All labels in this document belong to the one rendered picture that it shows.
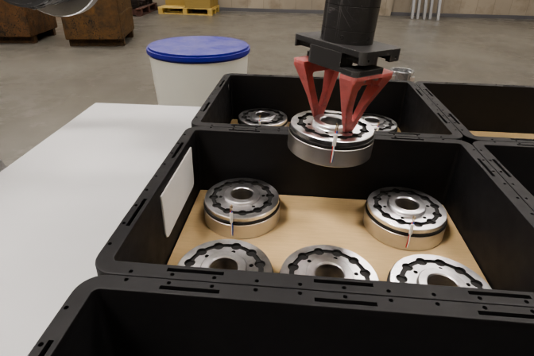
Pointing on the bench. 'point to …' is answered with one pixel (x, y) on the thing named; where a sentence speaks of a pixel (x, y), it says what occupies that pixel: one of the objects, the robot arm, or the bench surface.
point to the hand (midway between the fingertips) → (333, 118)
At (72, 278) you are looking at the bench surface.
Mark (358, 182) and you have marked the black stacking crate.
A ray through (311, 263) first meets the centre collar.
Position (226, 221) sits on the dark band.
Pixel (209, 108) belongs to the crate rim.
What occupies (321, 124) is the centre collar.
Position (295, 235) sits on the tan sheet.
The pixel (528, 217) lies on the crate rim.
